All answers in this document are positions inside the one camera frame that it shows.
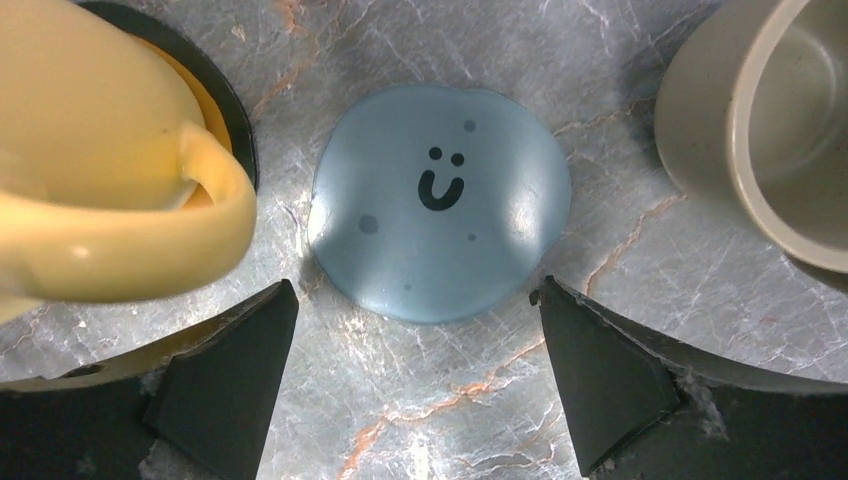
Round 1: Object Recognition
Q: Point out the black right gripper left pad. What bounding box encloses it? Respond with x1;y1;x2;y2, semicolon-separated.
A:
1;280;299;479

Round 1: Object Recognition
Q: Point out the blue round coaster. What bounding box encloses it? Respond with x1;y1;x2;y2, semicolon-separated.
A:
307;84;571;324

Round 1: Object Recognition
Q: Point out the black right gripper right pad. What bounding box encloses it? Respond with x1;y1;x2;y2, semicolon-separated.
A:
530;276;847;479

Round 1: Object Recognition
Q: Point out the small grey cup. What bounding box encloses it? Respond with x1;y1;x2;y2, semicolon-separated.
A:
654;0;847;291

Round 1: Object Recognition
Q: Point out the yellow ceramic mug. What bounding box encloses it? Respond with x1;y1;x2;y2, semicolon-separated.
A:
1;1;258;353

